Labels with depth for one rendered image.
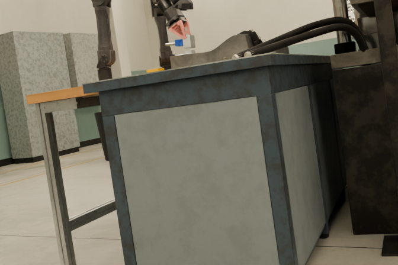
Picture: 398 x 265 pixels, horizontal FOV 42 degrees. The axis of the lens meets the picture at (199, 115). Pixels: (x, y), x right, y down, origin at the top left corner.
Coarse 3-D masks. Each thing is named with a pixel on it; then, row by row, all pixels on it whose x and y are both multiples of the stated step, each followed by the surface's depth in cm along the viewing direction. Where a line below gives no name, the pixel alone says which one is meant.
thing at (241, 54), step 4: (296, 28) 209; (300, 28) 210; (288, 32) 207; (292, 32) 207; (296, 32) 208; (300, 32) 209; (280, 36) 204; (284, 36) 204; (288, 36) 206; (292, 36) 207; (268, 40) 201; (272, 40) 201; (276, 40) 202; (280, 40) 203; (260, 44) 198; (264, 44) 199; (252, 48) 196; (256, 48) 197; (240, 52) 194; (244, 52) 194; (232, 56) 193; (236, 56) 191; (240, 56) 192
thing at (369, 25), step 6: (396, 12) 253; (360, 18) 259; (366, 18) 258; (372, 18) 257; (396, 18) 253; (360, 24) 259; (366, 24) 258; (372, 24) 257; (396, 24) 253; (366, 30) 259; (372, 30) 258; (396, 30) 253; (366, 36) 259; (372, 36) 258; (396, 36) 254; (372, 42) 258; (378, 42) 257; (396, 42) 254; (372, 48) 258
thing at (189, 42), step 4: (188, 36) 223; (192, 36) 225; (176, 40) 225; (180, 40) 225; (184, 40) 223; (188, 40) 223; (192, 40) 225; (168, 44) 229; (172, 44) 228; (176, 44) 225; (180, 44) 225; (184, 44) 224; (188, 44) 223; (192, 44) 225; (184, 48) 224; (188, 48) 226
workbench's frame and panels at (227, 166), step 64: (256, 64) 162; (320, 64) 259; (128, 128) 184; (192, 128) 174; (256, 128) 166; (320, 128) 239; (128, 192) 186; (192, 192) 177; (256, 192) 168; (320, 192) 222; (128, 256) 189; (192, 256) 179; (256, 256) 170
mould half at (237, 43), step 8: (232, 40) 229; (240, 40) 227; (248, 40) 229; (216, 48) 232; (224, 48) 230; (232, 48) 229; (240, 48) 228; (248, 48) 226; (176, 56) 239; (184, 56) 238; (192, 56) 237; (200, 56) 235; (208, 56) 234; (216, 56) 232; (224, 56) 231; (176, 64) 240; (184, 64) 238; (192, 64) 237
